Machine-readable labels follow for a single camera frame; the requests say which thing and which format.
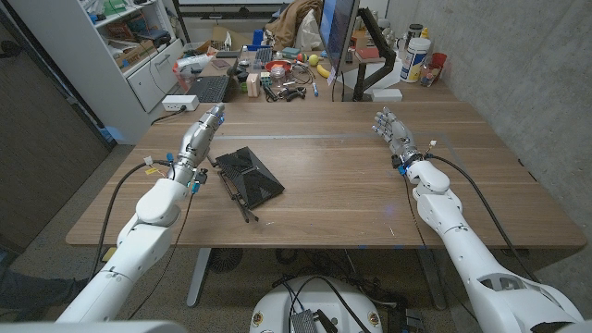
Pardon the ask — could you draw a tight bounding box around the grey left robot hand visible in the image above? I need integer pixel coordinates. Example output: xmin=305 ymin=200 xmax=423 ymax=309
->
xmin=173 ymin=103 xmax=227 ymax=185

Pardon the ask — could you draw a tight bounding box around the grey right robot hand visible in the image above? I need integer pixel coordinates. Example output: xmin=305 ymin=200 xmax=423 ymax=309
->
xmin=371 ymin=106 xmax=426 ymax=168

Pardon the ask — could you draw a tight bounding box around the black router with antennas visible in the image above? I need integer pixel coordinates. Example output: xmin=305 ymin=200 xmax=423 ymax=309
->
xmin=206 ymin=146 xmax=286 ymax=224

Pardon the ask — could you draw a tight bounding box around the black hand tool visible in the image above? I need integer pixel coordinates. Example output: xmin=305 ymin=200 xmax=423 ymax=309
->
xmin=277 ymin=86 xmax=308 ymax=103

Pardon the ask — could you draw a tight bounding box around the white power adapter box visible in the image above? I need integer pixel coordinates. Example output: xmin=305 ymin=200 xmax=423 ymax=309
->
xmin=161 ymin=94 xmax=201 ymax=113

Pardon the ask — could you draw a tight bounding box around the white flat box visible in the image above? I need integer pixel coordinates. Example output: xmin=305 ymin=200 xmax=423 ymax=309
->
xmin=371 ymin=87 xmax=404 ymax=103

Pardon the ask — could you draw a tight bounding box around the black laptop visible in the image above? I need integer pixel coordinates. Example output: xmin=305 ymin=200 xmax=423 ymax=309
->
xmin=185 ymin=57 xmax=241 ymax=104

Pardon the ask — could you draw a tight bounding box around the clear glass with items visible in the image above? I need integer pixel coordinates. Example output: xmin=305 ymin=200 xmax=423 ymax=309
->
xmin=419 ymin=64 xmax=439 ymax=88

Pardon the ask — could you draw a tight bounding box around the white plastic bag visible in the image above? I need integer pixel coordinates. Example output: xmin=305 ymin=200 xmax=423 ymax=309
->
xmin=173 ymin=54 xmax=215 ymax=92

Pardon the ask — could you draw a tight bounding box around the white wipes canister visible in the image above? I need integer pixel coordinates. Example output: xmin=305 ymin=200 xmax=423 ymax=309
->
xmin=400 ymin=37 xmax=432 ymax=84

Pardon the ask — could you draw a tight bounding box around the beige small box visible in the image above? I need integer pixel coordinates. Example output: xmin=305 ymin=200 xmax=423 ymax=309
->
xmin=246 ymin=72 xmax=261 ymax=99

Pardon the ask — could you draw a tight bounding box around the red cup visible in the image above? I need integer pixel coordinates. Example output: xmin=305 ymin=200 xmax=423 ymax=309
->
xmin=429 ymin=52 xmax=449 ymax=80

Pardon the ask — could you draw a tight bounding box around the red book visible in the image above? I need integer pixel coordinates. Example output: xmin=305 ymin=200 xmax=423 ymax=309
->
xmin=354 ymin=45 xmax=381 ymax=61

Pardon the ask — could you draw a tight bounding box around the cardboard box in shelf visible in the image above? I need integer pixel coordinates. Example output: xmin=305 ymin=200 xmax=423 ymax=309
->
xmin=114 ymin=40 xmax=157 ymax=69

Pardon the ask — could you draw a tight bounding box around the open cardboard box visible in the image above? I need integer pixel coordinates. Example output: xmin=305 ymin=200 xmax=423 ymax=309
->
xmin=196 ymin=25 xmax=253 ymax=56

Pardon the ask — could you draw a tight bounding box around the red bowl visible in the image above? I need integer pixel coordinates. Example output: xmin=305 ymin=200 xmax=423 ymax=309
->
xmin=265 ymin=59 xmax=293 ymax=74

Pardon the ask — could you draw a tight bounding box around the black floor fan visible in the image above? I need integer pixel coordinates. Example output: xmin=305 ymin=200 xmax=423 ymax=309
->
xmin=207 ymin=248 xmax=244 ymax=274

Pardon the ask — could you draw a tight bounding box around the computer monitor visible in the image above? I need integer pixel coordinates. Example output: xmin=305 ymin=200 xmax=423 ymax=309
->
xmin=318 ymin=0 xmax=361 ymax=78

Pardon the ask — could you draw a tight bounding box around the white shelf cabinet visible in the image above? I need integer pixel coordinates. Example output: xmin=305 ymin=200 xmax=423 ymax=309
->
xmin=8 ymin=0 xmax=185 ymax=145

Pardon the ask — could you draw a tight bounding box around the grey table leg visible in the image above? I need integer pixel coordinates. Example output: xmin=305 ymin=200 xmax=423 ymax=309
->
xmin=415 ymin=248 xmax=448 ymax=311
xmin=186 ymin=248 xmax=213 ymax=309

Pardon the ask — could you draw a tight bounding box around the white cloth on chair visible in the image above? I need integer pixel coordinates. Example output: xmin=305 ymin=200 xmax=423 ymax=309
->
xmin=295 ymin=8 xmax=324 ymax=51

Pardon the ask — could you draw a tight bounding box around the brown jacket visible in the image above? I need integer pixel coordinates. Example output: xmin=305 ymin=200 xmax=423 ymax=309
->
xmin=265 ymin=0 xmax=324 ymax=51

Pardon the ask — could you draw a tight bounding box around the white robot torso base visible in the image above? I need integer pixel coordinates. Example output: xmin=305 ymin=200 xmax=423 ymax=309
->
xmin=249 ymin=276 xmax=384 ymax=333

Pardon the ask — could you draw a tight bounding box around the white robot head housing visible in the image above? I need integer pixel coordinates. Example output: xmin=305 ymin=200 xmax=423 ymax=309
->
xmin=0 ymin=320 xmax=189 ymax=333

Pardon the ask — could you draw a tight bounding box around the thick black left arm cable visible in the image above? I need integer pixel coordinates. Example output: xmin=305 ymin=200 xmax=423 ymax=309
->
xmin=88 ymin=159 xmax=175 ymax=281

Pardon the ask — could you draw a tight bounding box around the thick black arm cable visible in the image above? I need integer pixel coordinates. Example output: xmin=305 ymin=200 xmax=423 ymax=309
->
xmin=425 ymin=154 xmax=541 ymax=284
xmin=88 ymin=159 xmax=175 ymax=281

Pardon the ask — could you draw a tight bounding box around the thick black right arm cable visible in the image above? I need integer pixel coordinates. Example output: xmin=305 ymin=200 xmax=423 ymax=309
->
xmin=425 ymin=154 xmax=541 ymax=284

